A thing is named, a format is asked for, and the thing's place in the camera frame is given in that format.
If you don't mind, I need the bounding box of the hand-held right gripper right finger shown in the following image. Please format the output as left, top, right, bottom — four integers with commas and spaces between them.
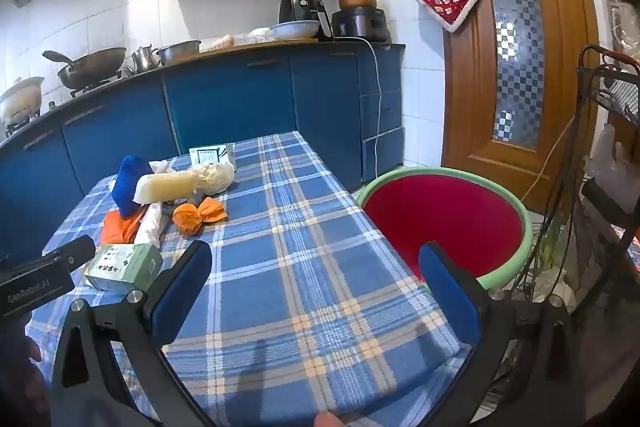
418, 241, 586, 427

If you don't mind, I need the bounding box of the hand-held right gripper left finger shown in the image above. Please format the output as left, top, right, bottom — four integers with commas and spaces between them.
50, 239, 213, 427

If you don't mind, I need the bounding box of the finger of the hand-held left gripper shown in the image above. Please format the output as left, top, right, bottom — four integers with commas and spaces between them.
49, 234, 96, 278

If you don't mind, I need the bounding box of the orange plastic bag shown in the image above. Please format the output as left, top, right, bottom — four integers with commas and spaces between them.
101, 209, 148, 248

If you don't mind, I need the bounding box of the green medicine box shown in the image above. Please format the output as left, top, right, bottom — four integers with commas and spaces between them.
82, 243, 164, 295

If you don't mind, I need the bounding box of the white knotted glove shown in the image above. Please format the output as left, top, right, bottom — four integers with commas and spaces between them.
134, 202, 168, 250

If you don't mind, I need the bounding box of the red round stool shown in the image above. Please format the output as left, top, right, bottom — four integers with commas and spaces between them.
356, 167, 531, 290

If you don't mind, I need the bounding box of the blue knitted scrubber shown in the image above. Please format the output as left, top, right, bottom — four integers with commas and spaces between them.
111, 154, 153, 218

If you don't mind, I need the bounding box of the orange paper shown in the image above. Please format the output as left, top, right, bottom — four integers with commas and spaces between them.
172, 198, 228, 235

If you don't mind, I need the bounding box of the pale yellow plastic bag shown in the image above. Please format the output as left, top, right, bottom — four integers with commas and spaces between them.
132, 171, 201, 205

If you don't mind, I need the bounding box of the translucent plastic bag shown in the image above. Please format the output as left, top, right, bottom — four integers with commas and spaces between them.
192, 162, 236, 195

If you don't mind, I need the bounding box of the white box with green stripes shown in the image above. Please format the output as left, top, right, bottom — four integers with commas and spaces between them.
189, 143, 237, 172

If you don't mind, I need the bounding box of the blue plaid tablecloth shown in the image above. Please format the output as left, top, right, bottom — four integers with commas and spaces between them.
25, 130, 473, 427

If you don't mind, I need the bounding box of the gas stove burner grate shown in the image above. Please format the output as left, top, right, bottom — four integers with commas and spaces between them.
70, 77, 123, 100

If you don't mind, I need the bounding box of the white clay pot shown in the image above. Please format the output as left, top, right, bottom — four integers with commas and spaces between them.
0, 77, 46, 122

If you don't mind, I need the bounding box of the dark metal wok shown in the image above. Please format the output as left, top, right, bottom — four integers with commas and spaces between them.
42, 47, 127, 90

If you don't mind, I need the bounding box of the wooden door with glass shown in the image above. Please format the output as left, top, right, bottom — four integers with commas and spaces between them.
442, 0, 601, 212

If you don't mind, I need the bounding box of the steel kettle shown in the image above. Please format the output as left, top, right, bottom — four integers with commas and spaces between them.
131, 46, 161, 74

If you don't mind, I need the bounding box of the blue kitchen base cabinet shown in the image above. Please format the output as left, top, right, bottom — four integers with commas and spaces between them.
0, 42, 406, 258

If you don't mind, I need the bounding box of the steel mixing basin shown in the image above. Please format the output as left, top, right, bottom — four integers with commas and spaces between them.
156, 40, 202, 65

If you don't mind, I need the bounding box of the black metal rack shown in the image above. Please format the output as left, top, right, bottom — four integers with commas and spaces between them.
520, 44, 640, 308

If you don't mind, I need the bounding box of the clear plastic container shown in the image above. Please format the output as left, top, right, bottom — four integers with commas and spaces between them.
235, 27, 274, 48

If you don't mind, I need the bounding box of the dark rice cooker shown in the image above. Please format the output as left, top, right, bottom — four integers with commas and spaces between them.
331, 8, 391, 44

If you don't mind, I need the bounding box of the white enamel bowl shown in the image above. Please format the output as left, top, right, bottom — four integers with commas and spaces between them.
271, 21, 321, 42

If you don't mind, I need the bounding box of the black air fryer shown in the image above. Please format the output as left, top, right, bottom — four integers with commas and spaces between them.
278, 0, 332, 42

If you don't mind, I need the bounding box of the white power cable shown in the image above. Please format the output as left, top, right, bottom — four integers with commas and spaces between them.
357, 37, 384, 180

